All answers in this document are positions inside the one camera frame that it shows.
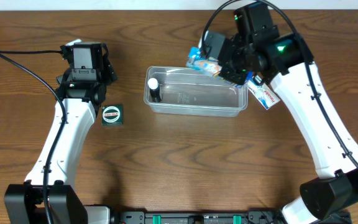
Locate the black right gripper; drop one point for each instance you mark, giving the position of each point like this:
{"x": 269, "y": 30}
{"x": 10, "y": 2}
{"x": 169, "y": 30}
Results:
{"x": 232, "y": 73}

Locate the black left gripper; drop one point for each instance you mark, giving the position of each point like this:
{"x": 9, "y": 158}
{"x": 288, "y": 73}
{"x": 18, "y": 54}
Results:
{"x": 109, "y": 72}

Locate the white blue Panadol box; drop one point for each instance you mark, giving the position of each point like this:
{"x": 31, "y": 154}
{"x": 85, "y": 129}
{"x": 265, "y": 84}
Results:
{"x": 265, "y": 96}

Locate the blue Kool Fever box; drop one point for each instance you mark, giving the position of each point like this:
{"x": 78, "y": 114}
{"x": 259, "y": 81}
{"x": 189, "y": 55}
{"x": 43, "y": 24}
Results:
{"x": 211, "y": 68}

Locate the black bottle white cap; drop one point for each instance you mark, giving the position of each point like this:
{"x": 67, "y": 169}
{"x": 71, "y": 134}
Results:
{"x": 154, "y": 89}

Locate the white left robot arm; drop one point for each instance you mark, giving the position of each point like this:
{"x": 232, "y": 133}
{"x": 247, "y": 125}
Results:
{"x": 47, "y": 195}

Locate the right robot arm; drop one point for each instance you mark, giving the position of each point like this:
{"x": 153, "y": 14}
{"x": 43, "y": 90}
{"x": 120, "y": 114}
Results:
{"x": 287, "y": 65}

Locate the clear plastic container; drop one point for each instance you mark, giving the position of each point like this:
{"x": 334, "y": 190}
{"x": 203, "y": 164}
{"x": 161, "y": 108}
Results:
{"x": 190, "y": 92}

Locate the green Zam-Buk tin box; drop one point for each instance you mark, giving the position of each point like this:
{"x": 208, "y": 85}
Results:
{"x": 112, "y": 115}

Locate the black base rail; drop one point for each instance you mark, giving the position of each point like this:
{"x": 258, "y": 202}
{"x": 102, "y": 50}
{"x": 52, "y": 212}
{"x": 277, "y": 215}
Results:
{"x": 197, "y": 218}

